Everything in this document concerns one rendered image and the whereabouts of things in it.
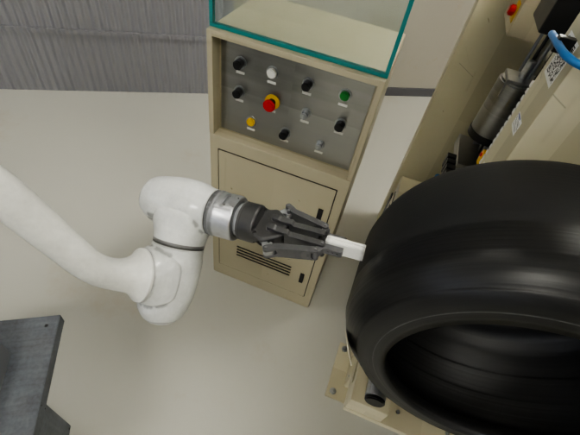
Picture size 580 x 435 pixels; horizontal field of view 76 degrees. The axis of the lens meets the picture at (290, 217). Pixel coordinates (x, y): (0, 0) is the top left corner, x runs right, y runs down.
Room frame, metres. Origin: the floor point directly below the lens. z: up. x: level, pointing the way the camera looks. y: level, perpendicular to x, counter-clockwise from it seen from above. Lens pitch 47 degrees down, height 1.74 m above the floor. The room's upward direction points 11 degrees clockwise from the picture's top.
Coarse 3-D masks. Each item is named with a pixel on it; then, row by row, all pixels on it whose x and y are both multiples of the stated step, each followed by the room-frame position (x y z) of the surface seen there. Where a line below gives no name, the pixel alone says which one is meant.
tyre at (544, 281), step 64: (448, 192) 0.46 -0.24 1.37; (512, 192) 0.43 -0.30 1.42; (576, 192) 0.42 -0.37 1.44; (384, 256) 0.38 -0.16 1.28; (448, 256) 0.33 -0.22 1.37; (512, 256) 0.31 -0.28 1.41; (576, 256) 0.31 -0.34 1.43; (384, 320) 0.30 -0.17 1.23; (448, 320) 0.28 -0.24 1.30; (512, 320) 0.27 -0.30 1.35; (576, 320) 0.26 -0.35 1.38; (384, 384) 0.28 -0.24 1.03; (448, 384) 0.36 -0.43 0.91; (512, 384) 0.37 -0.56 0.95; (576, 384) 0.36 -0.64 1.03
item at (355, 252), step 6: (330, 240) 0.43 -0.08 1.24; (336, 240) 0.43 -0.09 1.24; (342, 246) 0.42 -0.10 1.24; (348, 246) 0.42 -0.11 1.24; (354, 246) 0.42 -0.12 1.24; (348, 252) 0.42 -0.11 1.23; (354, 252) 0.42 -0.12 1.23; (360, 252) 0.41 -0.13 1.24; (354, 258) 0.42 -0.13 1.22; (360, 258) 0.41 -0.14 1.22
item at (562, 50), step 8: (552, 32) 0.74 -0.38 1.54; (552, 40) 0.70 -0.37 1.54; (560, 40) 0.69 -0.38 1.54; (568, 40) 0.69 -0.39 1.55; (576, 40) 0.69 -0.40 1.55; (552, 48) 0.69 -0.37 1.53; (560, 48) 0.65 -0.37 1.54; (568, 48) 0.68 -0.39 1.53; (560, 56) 0.65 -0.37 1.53; (568, 56) 0.63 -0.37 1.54; (576, 64) 0.62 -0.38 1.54
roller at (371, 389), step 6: (372, 384) 0.32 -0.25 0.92; (366, 390) 0.31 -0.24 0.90; (372, 390) 0.31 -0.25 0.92; (378, 390) 0.31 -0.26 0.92; (366, 396) 0.29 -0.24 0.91; (372, 396) 0.29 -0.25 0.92; (378, 396) 0.29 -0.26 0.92; (384, 396) 0.30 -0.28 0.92; (372, 402) 0.29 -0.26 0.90; (378, 402) 0.29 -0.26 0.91; (384, 402) 0.29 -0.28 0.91
